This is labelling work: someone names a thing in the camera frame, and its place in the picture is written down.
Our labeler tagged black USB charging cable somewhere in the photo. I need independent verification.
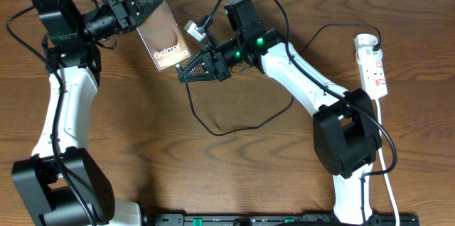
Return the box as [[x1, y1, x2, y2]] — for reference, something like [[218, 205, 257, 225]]
[[176, 23, 382, 137]]

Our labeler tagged Galaxy S25 Ultra smartphone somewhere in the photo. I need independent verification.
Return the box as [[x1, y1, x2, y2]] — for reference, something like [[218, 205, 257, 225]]
[[137, 0, 191, 71]]

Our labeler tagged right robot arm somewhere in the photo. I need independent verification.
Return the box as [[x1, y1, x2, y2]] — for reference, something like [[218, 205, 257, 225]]
[[177, 0, 382, 225]]

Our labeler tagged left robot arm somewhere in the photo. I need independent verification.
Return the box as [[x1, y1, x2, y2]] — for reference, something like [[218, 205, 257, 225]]
[[11, 0, 164, 225]]

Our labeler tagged white USB charger adapter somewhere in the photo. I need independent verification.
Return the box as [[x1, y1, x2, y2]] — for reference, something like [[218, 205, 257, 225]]
[[354, 33, 380, 51]]

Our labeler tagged white power strip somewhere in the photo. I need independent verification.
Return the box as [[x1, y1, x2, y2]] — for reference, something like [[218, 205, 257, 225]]
[[355, 46, 387, 99]]

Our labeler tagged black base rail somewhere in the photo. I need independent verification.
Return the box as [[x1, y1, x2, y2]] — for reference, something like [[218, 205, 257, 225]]
[[142, 211, 421, 226]]

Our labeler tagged white power strip cord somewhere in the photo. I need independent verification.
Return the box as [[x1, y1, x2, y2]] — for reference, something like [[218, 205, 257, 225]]
[[374, 98, 401, 226]]

